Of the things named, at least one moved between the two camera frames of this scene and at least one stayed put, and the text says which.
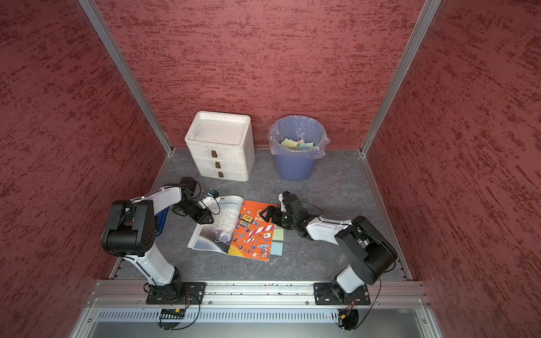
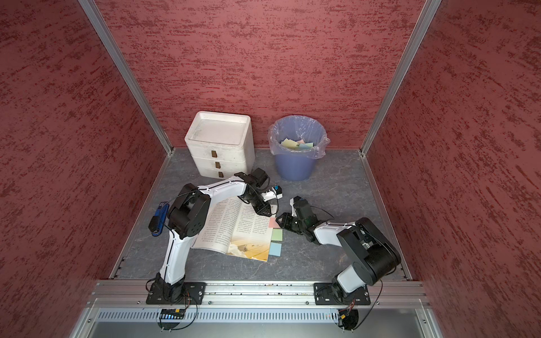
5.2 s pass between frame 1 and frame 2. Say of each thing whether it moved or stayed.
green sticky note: stayed
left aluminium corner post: stayed
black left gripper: moved
